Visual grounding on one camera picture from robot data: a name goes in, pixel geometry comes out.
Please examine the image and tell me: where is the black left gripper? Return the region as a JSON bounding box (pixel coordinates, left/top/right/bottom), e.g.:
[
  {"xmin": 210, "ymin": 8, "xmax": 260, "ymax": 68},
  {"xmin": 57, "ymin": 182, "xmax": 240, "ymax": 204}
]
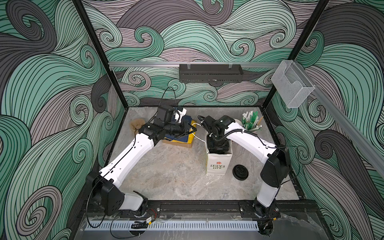
[{"xmin": 164, "ymin": 120, "xmax": 197, "ymax": 138}]

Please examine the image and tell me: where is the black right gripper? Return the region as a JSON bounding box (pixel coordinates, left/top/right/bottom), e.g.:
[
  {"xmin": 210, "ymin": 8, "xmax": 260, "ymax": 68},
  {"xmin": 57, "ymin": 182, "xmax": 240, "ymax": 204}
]
[{"xmin": 206, "ymin": 134, "xmax": 229, "ymax": 151}]

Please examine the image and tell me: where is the white paper takeout bag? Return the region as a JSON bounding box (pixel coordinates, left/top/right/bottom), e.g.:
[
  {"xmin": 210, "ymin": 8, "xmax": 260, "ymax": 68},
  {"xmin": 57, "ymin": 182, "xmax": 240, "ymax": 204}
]
[{"xmin": 192, "ymin": 123, "xmax": 233, "ymax": 176}]

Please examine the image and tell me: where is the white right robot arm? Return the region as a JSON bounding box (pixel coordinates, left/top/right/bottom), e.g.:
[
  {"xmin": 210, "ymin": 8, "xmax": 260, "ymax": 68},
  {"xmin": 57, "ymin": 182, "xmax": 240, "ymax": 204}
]
[{"xmin": 198, "ymin": 115, "xmax": 291, "ymax": 211}]

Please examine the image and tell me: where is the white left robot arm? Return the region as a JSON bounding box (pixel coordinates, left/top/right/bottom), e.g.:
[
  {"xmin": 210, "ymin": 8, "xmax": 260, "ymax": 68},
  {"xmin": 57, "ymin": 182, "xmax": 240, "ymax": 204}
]
[{"xmin": 86, "ymin": 105, "xmax": 197, "ymax": 216}]

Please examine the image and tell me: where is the navy blue napkin stack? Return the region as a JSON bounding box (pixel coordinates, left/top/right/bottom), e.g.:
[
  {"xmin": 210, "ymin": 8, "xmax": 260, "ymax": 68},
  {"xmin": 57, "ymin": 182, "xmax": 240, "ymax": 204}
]
[{"xmin": 164, "ymin": 116, "xmax": 193, "ymax": 141}]

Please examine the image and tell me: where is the brown cardboard napkin box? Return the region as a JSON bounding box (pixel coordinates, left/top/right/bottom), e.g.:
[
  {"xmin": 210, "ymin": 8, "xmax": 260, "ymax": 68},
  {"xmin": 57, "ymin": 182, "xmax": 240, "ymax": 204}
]
[{"xmin": 162, "ymin": 140, "xmax": 193, "ymax": 149}]

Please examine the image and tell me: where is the stack of black lids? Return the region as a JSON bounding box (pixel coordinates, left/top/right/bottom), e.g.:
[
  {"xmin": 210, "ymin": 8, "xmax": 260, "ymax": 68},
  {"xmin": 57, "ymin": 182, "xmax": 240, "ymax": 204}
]
[{"xmin": 233, "ymin": 165, "xmax": 249, "ymax": 181}]

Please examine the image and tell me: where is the pink straw holder cup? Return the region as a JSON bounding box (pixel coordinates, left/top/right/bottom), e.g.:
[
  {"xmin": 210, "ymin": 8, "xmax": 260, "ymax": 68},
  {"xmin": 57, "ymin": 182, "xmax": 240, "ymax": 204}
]
[{"xmin": 249, "ymin": 128, "xmax": 261, "ymax": 133}]

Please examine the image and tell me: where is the white wrapped straw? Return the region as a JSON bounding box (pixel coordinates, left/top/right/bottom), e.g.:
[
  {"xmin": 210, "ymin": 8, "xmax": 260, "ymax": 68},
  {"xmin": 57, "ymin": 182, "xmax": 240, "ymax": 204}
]
[{"xmin": 242, "ymin": 112, "xmax": 249, "ymax": 130}]

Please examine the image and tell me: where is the green wrapped straw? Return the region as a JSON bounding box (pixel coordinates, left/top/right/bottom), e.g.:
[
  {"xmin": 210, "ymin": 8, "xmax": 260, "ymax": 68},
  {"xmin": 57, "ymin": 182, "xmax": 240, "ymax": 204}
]
[{"xmin": 250, "ymin": 111, "xmax": 259, "ymax": 130}]

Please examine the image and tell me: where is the brown pulp cup carrier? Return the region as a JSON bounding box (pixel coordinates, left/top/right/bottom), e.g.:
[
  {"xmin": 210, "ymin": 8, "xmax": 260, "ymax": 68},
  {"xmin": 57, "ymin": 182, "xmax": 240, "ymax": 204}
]
[{"xmin": 130, "ymin": 118, "xmax": 146, "ymax": 133}]

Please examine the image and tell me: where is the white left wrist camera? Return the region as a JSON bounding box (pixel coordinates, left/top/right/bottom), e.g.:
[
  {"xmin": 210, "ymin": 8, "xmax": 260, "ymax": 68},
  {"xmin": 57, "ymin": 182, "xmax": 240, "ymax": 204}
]
[{"xmin": 175, "ymin": 107, "xmax": 187, "ymax": 123}]

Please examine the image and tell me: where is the black wall shelf tray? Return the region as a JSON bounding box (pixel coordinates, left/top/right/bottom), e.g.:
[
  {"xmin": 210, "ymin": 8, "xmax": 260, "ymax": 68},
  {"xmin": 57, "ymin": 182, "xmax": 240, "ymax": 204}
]
[{"xmin": 179, "ymin": 64, "xmax": 244, "ymax": 84}]

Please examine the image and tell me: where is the clear acrylic wall holder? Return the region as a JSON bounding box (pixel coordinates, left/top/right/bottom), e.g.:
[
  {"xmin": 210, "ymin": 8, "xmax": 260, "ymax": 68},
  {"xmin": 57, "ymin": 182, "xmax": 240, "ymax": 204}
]
[{"xmin": 271, "ymin": 60, "xmax": 315, "ymax": 109}]

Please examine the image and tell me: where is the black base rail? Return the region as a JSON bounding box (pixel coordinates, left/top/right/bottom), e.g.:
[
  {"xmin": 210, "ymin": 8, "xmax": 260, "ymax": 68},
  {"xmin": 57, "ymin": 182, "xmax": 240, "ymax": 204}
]
[{"xmin": 80, "ymin": 199, "xmax": 319, "ymax": 218}]

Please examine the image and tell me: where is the white slotted cable duct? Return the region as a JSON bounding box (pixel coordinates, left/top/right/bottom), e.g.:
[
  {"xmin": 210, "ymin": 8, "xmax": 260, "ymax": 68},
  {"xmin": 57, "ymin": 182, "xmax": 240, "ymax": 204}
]
[{"xmin": 85, "ymin": 220, "xmax": 259, "ymax": 232}]

